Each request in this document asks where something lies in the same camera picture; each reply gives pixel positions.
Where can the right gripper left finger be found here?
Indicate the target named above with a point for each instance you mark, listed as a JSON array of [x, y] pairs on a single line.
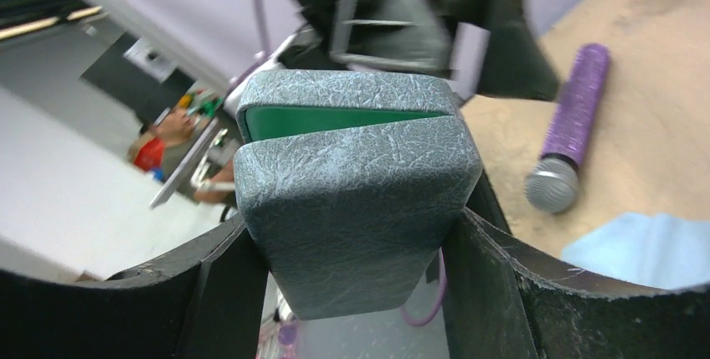
[[202, 299]]

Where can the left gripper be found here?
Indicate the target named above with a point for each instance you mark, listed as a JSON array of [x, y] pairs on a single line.
[[418, 37]]

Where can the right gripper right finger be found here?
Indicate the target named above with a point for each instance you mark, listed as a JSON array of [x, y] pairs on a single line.
[[506, 299]]

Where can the teal glasses case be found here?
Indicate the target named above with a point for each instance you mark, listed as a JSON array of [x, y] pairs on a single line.
[[349, 182]]

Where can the blue cleaning cloth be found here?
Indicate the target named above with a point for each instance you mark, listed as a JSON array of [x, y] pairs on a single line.
[[659, 251]]

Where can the purple microphone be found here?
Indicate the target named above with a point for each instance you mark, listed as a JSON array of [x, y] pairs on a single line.
[[553, 184]]

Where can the person in background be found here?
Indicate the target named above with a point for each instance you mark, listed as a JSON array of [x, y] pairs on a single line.
[[165, 145]]

